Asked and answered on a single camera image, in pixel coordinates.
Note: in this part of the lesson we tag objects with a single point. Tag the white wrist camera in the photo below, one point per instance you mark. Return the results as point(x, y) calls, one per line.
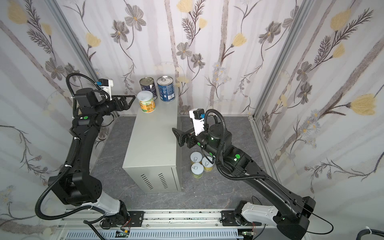
point(106, 85)
point(197, 116)

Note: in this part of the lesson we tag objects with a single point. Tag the green label can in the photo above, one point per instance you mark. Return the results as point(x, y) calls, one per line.
point(197, 170)

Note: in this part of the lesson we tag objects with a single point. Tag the aluminium corner post left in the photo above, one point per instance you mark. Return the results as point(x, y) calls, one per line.
point(71, 37)

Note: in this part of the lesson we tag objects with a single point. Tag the dark navy label can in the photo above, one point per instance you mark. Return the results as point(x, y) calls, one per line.
point(148, 84)

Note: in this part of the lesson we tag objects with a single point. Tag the aluminium corner post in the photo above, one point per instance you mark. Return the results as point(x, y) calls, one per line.
point(287, 47)
point(71, 37)

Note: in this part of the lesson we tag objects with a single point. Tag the small yellow label can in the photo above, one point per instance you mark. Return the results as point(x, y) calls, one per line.
point(208, 163)

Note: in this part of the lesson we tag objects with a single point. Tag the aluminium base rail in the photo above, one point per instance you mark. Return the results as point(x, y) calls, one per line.
point(169, 220)

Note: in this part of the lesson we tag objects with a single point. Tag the aluminium corner post right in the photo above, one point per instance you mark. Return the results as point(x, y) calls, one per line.
point(287, 47)

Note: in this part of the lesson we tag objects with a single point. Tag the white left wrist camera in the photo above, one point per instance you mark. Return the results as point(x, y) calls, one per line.
point(106, 85)

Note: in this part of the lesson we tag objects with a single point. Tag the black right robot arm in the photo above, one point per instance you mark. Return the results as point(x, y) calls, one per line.
point(210, 133)

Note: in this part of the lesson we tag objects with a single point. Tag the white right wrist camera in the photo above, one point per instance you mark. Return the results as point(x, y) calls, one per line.
point(197, 116)

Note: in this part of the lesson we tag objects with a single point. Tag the white slotted cable duct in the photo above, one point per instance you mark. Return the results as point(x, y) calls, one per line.
point(193, 234)

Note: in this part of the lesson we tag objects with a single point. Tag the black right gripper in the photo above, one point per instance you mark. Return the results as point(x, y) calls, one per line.
point(189, 139)

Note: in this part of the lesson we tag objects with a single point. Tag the light blue label can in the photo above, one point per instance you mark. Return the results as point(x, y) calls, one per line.
point(166, 88)

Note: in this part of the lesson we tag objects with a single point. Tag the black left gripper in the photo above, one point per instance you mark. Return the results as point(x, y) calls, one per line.
point(115, 102)

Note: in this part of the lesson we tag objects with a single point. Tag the peach can white lid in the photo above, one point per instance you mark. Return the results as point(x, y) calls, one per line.
point(146, 101)

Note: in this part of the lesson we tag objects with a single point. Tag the grey metal cabinet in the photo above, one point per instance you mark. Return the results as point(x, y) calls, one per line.
point(153, 158)

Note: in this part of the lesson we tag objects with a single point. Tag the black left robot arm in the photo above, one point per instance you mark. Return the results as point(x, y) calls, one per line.
point(74, 185)

